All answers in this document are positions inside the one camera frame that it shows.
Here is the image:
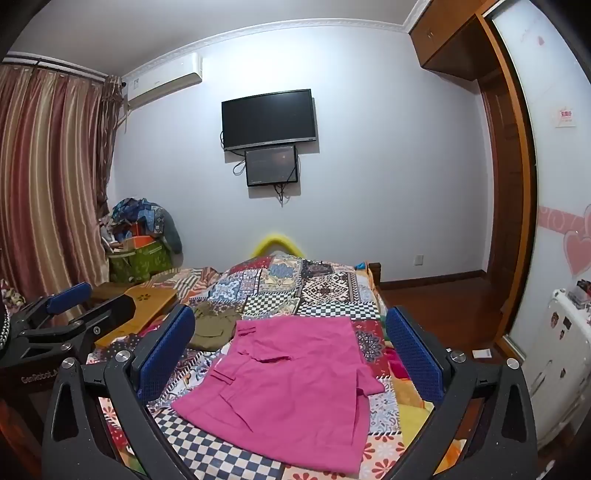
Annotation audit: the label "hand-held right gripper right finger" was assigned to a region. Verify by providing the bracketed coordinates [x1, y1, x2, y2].
[385, 306, 539, 480]

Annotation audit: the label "small black monitor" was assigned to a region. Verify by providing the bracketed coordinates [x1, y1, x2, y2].
[244, 144, 299, 188]

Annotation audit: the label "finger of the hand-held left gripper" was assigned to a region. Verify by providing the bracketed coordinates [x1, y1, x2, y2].
[11, 295, 139, 370]
[7, 282, 93, 343]

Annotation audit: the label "olive green pants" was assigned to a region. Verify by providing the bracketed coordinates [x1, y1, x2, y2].
[187, 302, 241, 352]

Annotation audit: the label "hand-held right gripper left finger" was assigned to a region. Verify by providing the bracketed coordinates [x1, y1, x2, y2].
[41, 305, 196, 480]

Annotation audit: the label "pile of clothes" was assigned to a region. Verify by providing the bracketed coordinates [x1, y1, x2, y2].
[98, 197, 184, 256]

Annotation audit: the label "striped brown curtain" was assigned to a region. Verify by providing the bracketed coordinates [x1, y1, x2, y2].
[0, 61, 124, 302]

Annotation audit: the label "pink pants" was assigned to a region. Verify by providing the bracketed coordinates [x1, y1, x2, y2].
[171, 318, 387, 474]

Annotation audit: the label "white air conditioner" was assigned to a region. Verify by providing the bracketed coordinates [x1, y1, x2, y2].
[122, 52, 204, 110]

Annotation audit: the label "white heart-print sliding door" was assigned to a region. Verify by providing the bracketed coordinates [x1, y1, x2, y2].
[489, 0, 591, 357]

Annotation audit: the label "yellow curved headboard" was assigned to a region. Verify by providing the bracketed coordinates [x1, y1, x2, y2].
[251, 233, 306, 257]

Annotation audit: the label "wooden overhead cabinet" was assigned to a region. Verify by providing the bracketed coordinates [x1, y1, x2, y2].
[408, 0, 503, 83]

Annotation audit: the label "colourful patchwork blanket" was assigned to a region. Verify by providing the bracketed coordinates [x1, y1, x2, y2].
[85, 253, 468, 480]

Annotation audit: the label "wooden lap table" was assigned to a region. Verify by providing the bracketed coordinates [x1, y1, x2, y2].
[90, 281, 179, 350]

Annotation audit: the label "black wall television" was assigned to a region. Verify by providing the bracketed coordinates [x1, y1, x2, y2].
[221, 89, 317, 152]

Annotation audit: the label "floral cloth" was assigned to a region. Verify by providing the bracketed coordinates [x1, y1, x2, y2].
[0, 279, 27, 309]

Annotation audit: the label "green patterned bag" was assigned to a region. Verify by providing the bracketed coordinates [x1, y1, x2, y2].
[108, 234, 174, 285]

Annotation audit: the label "white appliance with stickers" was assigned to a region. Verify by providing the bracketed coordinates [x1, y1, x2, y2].
[521, 288, 591, 452]

